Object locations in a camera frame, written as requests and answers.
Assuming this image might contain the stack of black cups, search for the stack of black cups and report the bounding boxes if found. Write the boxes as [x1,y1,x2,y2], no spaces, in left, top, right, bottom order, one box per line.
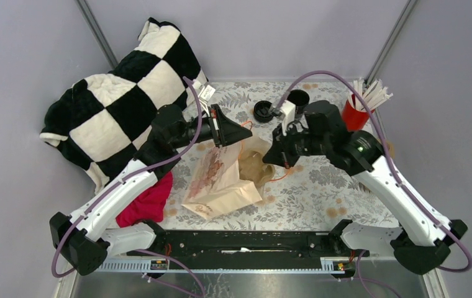
[287,89,310,118]

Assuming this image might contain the stack of black lids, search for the stack of black lids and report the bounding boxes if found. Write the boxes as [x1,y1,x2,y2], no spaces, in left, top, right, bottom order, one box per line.
[252,101,275,123]

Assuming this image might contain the red cloth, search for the red cloth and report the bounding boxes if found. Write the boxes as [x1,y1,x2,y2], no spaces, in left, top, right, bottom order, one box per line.
[116,173,173,228]

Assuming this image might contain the floral tablecloth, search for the floral tablecloth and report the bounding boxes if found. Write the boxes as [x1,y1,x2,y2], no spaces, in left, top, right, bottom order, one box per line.
[160,79,398,231]

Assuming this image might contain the red cup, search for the red cup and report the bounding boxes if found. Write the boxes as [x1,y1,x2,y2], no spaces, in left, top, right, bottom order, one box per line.
[342,94,370,132]

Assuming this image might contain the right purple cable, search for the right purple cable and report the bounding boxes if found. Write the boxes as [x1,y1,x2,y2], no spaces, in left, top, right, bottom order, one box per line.
[275,70,472,298]

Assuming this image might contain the single brown cup carrier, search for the single brown cup carrier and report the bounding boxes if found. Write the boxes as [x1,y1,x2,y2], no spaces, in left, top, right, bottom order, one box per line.
[238,150,275,188]

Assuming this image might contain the brown cardboard cup carrier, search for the brown cardboard cup carrier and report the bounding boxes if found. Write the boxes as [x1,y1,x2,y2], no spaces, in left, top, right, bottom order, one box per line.
[385,140,396,159]

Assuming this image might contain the white paper straws bundle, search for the white paper straws bundle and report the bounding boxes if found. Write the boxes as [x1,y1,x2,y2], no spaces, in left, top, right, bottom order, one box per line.
[353,78,393,111]

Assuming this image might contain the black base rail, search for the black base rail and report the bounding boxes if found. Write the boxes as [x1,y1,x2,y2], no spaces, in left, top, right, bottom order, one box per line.
[149,230,361,271]

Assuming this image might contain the peach paper bag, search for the peach paper bag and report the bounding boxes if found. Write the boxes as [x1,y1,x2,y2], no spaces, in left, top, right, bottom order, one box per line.
[181,121,291,220]

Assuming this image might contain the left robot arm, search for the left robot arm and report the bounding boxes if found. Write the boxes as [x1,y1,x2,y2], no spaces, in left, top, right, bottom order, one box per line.
[49,104,252,277]

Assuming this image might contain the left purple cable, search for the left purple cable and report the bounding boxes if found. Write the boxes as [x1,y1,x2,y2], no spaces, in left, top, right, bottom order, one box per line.
[50,76,220,298]

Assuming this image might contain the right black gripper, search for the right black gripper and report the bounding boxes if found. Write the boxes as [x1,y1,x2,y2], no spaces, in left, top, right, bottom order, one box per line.
[263,120,330,168]

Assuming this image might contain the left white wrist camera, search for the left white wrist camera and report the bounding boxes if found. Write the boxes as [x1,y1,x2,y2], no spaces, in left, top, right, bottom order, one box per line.
[193,80,216,102]

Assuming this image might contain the purple cable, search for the purple cable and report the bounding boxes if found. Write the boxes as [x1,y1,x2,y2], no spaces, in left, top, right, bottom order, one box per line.
[275,70,472,298]
[50,76,220,298]

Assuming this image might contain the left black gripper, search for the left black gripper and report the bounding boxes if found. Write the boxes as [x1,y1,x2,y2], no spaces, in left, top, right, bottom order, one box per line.
[171,104,253,150]

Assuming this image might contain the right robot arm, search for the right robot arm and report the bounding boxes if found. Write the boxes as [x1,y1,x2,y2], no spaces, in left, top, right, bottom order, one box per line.
[263,101,468,275]

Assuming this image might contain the black white checkered blanket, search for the black white checkered blanket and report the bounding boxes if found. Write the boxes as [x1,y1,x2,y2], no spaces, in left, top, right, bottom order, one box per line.
[39,18,207,191]

